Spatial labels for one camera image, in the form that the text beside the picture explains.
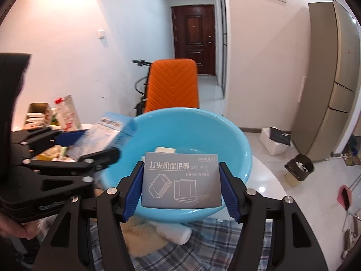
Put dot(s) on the person's left hand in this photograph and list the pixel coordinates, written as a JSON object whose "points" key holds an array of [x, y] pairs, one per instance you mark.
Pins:
{"points": [[26, 230]]}

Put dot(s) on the fluffy beige plush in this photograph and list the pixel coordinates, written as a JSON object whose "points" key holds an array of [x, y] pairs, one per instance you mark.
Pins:
{"points": [[138, 240]]}

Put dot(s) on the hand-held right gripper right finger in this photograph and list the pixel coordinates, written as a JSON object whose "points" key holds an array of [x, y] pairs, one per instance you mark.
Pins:
{"points": [[230, 192]]}

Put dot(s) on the white soap bar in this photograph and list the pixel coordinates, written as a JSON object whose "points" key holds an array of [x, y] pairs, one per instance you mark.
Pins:
{"points": [[177, 234]]}

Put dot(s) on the light blue plastic basin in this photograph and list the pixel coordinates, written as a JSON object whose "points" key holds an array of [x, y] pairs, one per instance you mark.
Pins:
{"points": [[214, 135]]}

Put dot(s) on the beige refrigerator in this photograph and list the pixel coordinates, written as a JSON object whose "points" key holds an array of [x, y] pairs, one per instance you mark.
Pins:
{"points": [[324, 90]]}

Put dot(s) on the white floor box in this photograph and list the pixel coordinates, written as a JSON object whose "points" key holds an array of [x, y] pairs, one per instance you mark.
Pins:
{"points": [[273, 148]]}

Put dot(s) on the orange chair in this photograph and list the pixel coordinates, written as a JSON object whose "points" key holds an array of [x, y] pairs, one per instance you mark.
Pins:
{"points": [[172, 84]]}

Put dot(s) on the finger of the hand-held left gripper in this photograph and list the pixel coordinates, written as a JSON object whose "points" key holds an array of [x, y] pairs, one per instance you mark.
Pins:
{"points": [[70, 138], [110, 155]]}

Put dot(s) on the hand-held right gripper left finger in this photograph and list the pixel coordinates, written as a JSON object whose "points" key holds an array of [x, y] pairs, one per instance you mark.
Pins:
{"points": [[132, 192]]}

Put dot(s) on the grey box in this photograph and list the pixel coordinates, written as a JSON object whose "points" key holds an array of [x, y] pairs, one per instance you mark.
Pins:
{"points": [[180, 180]]}

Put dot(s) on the white light switch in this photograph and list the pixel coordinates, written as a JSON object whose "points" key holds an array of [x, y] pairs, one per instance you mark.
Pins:
{"points": [[101, 34]]}

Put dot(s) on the pink dustpan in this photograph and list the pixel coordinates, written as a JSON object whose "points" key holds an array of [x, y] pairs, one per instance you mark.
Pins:
{"points": [[344, 197]]}

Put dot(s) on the blue plaid cloth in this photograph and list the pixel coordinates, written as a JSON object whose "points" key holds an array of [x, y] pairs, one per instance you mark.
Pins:
{"points": [[180, 257]]}

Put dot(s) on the dark brown door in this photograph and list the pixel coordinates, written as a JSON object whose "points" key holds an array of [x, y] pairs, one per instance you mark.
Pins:
{"points": [[194, 34]]}

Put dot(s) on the black trash bin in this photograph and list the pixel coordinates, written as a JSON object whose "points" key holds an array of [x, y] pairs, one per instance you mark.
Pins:
{"points": [[299, 169]]}

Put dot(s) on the black framed glass door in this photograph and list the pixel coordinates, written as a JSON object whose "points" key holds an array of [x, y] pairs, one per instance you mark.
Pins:
{"points": [[224, 34]]}

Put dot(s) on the blue and white box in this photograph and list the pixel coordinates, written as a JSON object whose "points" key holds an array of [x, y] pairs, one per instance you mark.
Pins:
{"points": [[104, 135]]}

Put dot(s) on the small white box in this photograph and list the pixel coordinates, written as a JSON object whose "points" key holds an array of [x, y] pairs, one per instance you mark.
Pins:
{"points": [[165, 149]]}

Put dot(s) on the black bicycle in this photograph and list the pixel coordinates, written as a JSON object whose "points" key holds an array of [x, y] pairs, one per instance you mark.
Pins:
{"points": [[141, 104]]}

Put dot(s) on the black pouch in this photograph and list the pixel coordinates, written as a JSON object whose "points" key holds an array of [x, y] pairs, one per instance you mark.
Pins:
{"points": [[279, 136]]}

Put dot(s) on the white milk bottle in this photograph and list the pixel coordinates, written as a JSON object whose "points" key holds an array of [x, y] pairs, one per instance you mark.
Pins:
{"points": [[65, 117]]}

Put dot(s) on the cardboard box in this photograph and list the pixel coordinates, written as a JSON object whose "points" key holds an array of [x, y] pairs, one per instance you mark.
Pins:
{"points": [[36, 107]]}

